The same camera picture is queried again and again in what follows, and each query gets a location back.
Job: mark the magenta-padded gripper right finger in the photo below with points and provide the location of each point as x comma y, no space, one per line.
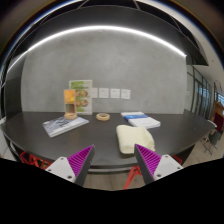
150,159

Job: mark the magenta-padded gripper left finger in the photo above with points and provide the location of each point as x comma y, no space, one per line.
78,160

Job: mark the cream ribbed towel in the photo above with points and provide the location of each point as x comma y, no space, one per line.
133,138

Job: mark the grey printed book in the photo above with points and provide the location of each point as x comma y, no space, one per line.
63,126

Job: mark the white book with blue band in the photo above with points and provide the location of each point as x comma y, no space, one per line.
143,120

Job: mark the green menu sign stand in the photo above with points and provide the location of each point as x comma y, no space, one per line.
83,96

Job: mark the dark chair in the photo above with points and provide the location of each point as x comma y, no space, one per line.
213,137

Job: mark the dark-framed glass partition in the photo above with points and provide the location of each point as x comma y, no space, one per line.
200,93

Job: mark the white ceiling light strip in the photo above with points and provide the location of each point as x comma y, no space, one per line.
100,27

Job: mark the white wall socket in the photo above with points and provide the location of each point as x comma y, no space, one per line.
125,94
104,93
94,93
115,93

